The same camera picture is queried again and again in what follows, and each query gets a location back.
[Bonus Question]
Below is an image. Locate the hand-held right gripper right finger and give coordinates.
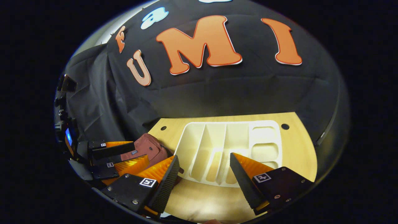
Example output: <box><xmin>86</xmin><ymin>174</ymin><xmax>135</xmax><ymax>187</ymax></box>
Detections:
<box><xmin>229</xmin><ymin>152</ymin><xmax>314</xmax><ymax>216</ymax></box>

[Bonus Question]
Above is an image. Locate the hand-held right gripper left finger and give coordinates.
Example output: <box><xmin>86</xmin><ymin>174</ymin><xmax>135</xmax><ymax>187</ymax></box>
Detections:
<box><xmin>100</xmin><ymin>155</ymin><xmax>181</xmax><ymax>217</ymax></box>

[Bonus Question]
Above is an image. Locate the maroon schoolbag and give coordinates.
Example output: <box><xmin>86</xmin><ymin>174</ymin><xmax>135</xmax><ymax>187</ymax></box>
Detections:
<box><xmin>120</xmin><ymin>133</ymin><xmax>184</xmax><ymax>175</ymax></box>

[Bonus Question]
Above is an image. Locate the white plastic bookshelf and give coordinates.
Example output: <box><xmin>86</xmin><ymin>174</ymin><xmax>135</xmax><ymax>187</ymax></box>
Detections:
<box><xmin>174</xmin><ymin>120</ymin><xmax>283</xmax><ymax>188</ymax></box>

